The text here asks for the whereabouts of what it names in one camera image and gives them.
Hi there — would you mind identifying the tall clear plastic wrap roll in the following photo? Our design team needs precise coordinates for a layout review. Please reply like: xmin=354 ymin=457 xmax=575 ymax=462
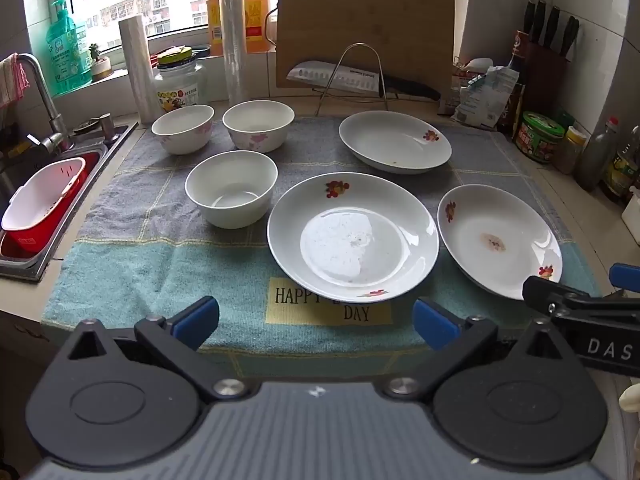
xmin=218 ymin=0 xmax=251 ymax=108

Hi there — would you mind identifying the dark red knife block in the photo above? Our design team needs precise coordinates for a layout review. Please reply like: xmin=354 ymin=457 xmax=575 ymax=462
xmin=520 ymin=40 xmax=572 ymax=121

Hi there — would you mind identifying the white pink-floral bowl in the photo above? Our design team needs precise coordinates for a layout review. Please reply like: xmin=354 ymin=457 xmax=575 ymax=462
xmin=151 ymin=104 xmax=215 ymax=156
xmin=222 ymin=100 xmax=296 ymax=154

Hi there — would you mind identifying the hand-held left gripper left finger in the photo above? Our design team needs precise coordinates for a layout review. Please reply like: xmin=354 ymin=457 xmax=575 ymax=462
xmin=65 ymin=296 xmax=251 ymax=403

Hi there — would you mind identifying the plain white bowl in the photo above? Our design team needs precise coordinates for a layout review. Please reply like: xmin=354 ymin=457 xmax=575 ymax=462
xmin=184 ymin=150 xmax=279 ymax=230

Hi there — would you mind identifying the metal wire rack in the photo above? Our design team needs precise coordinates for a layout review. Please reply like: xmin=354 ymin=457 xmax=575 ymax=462
xmin=314 ymin=43 xmax=391 ymax=117

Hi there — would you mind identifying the white and blue bag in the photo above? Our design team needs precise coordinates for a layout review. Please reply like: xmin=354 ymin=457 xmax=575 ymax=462
xmin=450 ymin=65 xmax=522 ymax=128

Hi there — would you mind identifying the white floral plate stained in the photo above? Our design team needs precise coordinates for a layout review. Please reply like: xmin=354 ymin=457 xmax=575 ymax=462
xmin=437 ymin=184 xmax=564 ymax=301

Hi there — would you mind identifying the short plastic bag roll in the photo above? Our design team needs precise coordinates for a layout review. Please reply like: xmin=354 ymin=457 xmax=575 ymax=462
xmin=118 ymin=15 xmax=158 ymax=125

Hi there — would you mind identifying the steel sink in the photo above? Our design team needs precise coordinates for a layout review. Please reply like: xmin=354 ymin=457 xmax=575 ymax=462
xmin=0 ymin=120 xmax=138 ymax=283

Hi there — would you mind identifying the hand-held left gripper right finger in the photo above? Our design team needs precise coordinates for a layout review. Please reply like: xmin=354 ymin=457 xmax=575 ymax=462
xmin=382 ymin=298 xmax=576 ymax=403

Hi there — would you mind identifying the yellow-lidded jar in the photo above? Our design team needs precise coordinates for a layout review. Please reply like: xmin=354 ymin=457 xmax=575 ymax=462
xmin=552 ymin=126 xmax=587 ymax=175

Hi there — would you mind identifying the green detergent bottle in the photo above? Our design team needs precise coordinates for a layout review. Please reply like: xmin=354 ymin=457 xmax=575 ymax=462
xmin=45 ymin=0 xmax=93 ymax=97

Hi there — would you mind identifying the metal faucet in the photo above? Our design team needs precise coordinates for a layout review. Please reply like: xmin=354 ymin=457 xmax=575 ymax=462
xmin=15 ymin=52 xmax=71 ymax=153

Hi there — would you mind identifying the green-lidded sauce jar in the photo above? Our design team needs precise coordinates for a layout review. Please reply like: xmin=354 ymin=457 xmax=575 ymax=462
xmin=515 ymin=111 xmax=566 ymax=163

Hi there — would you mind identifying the red and white packet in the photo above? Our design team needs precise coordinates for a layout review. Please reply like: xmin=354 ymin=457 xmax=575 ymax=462
xmin=452 ymin=57 xmax=493 ymax=93

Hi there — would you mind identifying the pink cloth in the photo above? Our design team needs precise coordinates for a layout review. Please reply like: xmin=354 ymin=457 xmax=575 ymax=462
xmin=0 ymin=52 xmax=31 ymax=108

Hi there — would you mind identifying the red basin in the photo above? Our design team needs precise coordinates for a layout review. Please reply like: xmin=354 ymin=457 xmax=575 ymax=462
xmin=0 ymin=152 xmax=103 ymax=261

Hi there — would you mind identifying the orange cooking oil bottle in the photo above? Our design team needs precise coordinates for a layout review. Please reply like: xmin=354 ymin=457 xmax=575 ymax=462
xmin=206 ymin=0 xmax=278 ymax=57

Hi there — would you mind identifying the bamboo cutting board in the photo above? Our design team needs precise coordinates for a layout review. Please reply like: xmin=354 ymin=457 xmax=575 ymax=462
xmin=276 ymin=0 xmax=456 ymax=98

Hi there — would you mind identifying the white colander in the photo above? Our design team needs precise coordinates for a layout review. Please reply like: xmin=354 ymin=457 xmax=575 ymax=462
xmin=1 ymin=156 xmax=87 ymax=246

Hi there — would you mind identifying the clear bottle with yellow label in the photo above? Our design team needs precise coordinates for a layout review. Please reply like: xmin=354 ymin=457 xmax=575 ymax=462
xmin=600 ymin=125 xmax=640 ymax=203

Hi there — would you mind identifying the steel kitchen knife black handle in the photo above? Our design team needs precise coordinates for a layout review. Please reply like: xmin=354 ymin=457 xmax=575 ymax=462
xmin=286 ymin=60 xmax=442 ymax=102

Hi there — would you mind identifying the white container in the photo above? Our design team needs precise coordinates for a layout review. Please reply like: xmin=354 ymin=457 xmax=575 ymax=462
xmin=620 ymin=186 xmax=640 ymax=233

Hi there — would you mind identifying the glass jar with green lid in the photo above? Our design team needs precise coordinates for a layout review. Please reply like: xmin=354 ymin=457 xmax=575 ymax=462
xmin=152 ymin=46 xmax=208 ymax=111

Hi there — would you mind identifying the metal sink knob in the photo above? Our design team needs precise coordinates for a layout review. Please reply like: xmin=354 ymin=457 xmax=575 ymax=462
xmin=97 ymin=112 xmax=119 ymax=141

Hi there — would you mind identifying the grey and teal towel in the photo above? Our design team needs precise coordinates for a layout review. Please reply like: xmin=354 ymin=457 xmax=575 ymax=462
xmin=41 ymin=114 xmax=603 ymax=383

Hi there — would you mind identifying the clear bottle with red cap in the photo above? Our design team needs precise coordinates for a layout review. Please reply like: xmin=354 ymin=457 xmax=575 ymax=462
xmin=575 ymin=116 xmax=621 ymax=192

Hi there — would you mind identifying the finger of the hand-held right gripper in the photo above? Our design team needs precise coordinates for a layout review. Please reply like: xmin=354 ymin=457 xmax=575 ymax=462
xmin=609 ymin=262 xmax=640 ymax=293
xmin=522 ymin=275 xmax=640 ymax=323

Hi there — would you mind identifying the small potted plant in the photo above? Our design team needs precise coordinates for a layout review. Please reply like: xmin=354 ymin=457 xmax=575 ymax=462
xmin=88 ymin=42 xmax=113 ymax=81

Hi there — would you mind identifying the person's right hand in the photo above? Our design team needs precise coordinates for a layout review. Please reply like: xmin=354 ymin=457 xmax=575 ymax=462
xmin=619 ymin=382 xmax=640 ymax=414

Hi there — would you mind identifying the large white floral plate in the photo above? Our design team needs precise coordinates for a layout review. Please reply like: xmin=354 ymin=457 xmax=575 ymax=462
xmin=267 ymin=172 xmax=441 ymax=304

